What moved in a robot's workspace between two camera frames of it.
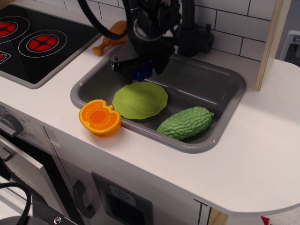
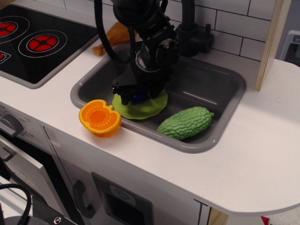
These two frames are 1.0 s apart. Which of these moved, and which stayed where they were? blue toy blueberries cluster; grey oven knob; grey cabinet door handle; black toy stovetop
Moved: blue toy blueberries cluster
Stayed: grey cabinet door handle; black toy stovetop; grey oven knob
